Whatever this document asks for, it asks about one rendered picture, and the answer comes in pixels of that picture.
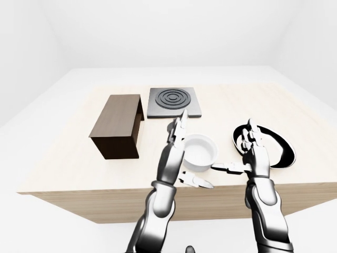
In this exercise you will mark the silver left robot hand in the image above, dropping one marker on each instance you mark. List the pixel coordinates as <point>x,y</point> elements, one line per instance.
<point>168,163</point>

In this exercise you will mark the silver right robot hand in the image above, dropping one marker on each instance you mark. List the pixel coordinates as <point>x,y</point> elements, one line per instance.
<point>259,158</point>

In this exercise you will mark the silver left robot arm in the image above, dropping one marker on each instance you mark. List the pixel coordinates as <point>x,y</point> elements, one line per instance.
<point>154,218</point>

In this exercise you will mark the white bowl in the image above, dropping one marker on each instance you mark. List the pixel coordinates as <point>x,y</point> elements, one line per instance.
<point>201,153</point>

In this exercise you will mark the dark wooden cabinet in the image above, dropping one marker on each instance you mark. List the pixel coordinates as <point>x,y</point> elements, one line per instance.
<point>116,129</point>

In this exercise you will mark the black and white plate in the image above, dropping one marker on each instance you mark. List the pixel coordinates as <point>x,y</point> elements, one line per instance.
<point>283,147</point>

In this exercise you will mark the flat dark stove plate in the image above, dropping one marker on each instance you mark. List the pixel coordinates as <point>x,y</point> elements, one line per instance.
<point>173,105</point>

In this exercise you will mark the small dark shape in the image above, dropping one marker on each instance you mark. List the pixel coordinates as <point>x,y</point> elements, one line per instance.
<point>190,249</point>

